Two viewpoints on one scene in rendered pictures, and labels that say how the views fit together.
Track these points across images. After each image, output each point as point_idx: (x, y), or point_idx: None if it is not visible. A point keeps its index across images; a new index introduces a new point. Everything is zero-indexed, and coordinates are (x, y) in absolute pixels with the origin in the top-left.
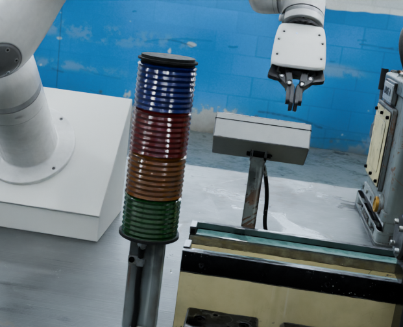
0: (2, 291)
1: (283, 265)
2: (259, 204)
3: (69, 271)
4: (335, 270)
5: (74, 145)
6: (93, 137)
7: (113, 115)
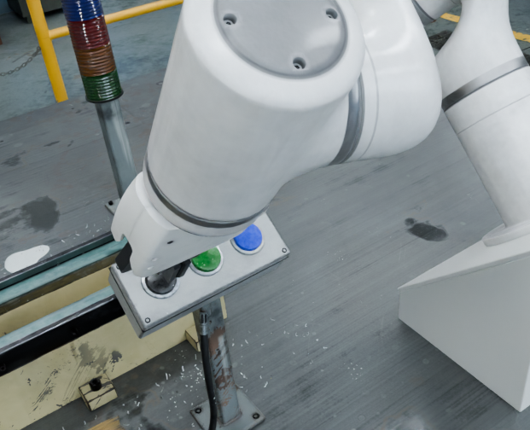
0: (327, 216)
1: (77, 245)
2: None
3: (334, 264)
4: (34, 287)
5: (507, 233)
6: (511, 245)
7: None
